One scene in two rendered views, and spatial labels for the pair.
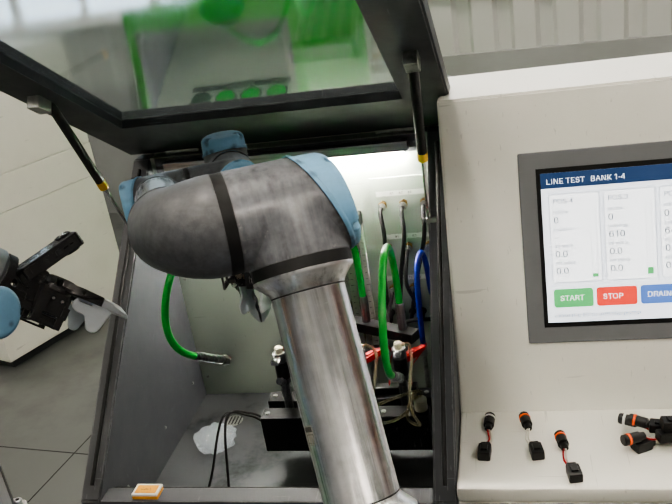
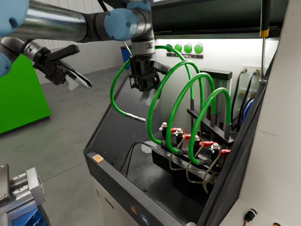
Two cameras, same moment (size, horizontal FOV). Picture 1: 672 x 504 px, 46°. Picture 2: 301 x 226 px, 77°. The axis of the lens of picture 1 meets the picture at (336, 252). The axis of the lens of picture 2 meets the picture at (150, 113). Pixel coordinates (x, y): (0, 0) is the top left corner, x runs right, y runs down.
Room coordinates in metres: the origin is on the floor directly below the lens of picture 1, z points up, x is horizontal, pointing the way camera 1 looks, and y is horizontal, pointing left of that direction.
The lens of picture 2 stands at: (0.79, -0.23, 1.52)
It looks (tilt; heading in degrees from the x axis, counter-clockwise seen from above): 26 degrees down; 36
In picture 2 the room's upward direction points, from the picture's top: 6 degrees counter-clockwise
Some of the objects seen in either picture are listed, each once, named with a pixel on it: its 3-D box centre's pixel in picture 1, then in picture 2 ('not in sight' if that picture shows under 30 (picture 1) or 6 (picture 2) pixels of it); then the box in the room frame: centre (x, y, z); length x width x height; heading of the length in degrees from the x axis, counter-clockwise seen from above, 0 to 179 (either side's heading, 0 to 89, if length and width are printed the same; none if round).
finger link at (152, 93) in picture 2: (263, 303); (151, 100); (1.32, 0.15, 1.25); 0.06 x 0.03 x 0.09; 166
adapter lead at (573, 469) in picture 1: (567, 455); not in sight; (1.09, -0.33, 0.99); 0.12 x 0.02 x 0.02; 175
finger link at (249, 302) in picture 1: (246, 304); (145, 99); (1.33, 0.18, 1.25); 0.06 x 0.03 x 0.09; 166
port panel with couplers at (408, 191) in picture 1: (406, 245); (251, 95); (1.59, -0.15, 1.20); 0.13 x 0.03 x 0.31; 76
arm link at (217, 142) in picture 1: (227, 165); (139, 22); (1.32, 0.16, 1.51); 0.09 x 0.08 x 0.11; 13
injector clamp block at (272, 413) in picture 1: (351, 433); (187, 172); (1.37, 0.03, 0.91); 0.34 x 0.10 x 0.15; 76
